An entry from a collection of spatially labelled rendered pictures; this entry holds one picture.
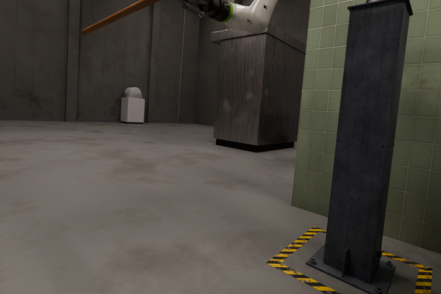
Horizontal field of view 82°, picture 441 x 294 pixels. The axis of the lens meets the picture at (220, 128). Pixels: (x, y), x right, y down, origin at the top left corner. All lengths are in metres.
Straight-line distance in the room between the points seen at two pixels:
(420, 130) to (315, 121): 0.61
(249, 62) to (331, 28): 2.84
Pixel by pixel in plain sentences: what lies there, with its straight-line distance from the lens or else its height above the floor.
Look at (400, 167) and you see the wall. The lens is 1.88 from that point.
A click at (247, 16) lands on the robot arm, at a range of 1.18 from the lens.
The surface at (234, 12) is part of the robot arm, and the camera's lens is 1.22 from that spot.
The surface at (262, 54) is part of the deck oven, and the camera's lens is 4.65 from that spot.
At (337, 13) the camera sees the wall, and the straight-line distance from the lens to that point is 2.09.
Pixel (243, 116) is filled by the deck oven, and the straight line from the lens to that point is 4.69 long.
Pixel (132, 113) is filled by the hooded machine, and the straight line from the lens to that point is 9.57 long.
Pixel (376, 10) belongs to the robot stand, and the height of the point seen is 1.16.
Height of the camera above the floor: 0.70
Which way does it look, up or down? 4 degrees down
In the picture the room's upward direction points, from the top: 4 degrees clockwise
